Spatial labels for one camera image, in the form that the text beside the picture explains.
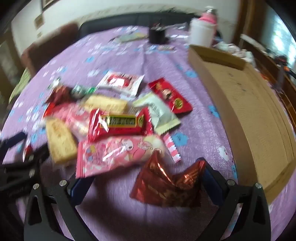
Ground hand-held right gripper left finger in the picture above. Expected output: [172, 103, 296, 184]
[24, 177, 97, 241]

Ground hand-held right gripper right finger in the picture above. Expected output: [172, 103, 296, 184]
[199, 158, 271, 241]

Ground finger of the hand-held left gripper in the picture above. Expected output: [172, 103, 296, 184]
[0, 146, 49, 197]
[0, 132, 27, 151]

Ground white red striped sachet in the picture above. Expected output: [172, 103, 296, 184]
[23, 138, 33, 161]

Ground yellow biscuit clear packet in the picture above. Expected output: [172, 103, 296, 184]
[84, 95, 128, 114]
[45, 116, 78, 165]

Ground pink cartoon snack packet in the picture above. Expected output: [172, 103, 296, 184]
[49, 103, 91, 140]
[76, 135, 181, 179]

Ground red foil snack packet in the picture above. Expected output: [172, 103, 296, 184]
[45, 85, 75, 105]
[130, 150, 207, 208]

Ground red snack bar green label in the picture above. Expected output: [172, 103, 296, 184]
[87, 108, 154, 143]

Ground shallow cardboard box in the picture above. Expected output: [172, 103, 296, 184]
[187, 44, 296, 204]

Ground green candy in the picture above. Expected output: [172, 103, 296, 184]
[70, 85, 98, 98]

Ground pale green snack packet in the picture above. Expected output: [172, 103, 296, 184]
[132, 92, 181, 135]

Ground red cartoon snack packet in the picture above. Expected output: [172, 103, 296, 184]
[147, 78, 193, 114]

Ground white packet red label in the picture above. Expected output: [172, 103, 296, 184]
[97, 70, 145, 97]

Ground purple floral tablecloth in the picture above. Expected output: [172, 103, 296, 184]
[0, 25, 296, 241]

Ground brown armchair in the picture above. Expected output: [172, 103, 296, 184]
[21, 23, 79, 77]

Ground white gloves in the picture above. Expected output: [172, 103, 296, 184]
[217, 41, 254, 62]

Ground white plastic jar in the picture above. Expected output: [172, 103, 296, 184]
[189, 18, 216, 47]

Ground green card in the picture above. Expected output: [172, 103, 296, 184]
[113, 32, 149, 44]

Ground black cup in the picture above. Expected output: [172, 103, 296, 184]
[147, 22, 170, 45]

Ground black leather sofa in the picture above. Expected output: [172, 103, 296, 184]
[78, 12, 202, 40]

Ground bottle with pink knit sleeve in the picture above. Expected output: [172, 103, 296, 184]
[199, 6, 219, 25]

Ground small wall picture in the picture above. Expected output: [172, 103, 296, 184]
[34, 13, 43, 30]

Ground framed wall painting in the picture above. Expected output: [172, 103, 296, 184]
[41, 0, 61, 10]

